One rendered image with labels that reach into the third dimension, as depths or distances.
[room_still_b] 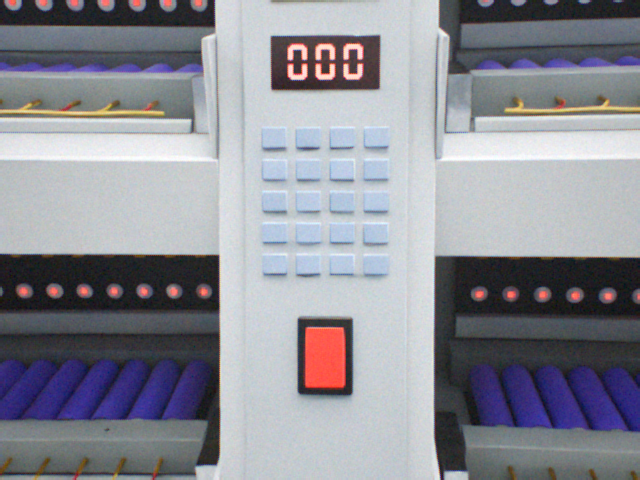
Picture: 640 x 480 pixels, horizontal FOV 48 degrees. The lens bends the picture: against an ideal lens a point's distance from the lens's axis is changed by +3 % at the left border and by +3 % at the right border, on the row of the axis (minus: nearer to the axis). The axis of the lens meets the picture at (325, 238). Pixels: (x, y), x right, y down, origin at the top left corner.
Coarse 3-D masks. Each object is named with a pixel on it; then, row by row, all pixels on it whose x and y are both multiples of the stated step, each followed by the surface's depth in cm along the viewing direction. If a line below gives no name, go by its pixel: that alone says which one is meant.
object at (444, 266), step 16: (448, 0) 49; (448, 16) 49; (448, 32) 49; (448, 48) 49; (448, 256) 50; (448, 272) 50; (448, 288) 50; (448, 304) 51; (448, 320) 51; (448, 336) 51
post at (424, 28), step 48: (240, 0) 30; (432, 0) 30; (240, 48) 30; (432, 48) 30; (240, 96) 30; (432, 96) 30; (240, 144) 31; (432, 144) 30; (240, 192) 31; (432, 192) 30; (240, 240) 31; (432, 240) 30; (240, 288) 31; (432, 288) 31; (240, 336) 31; (432, 336) 31; (240, 384) 31; (432, 384) 31; (240, 432) 31; (432, 432) 31
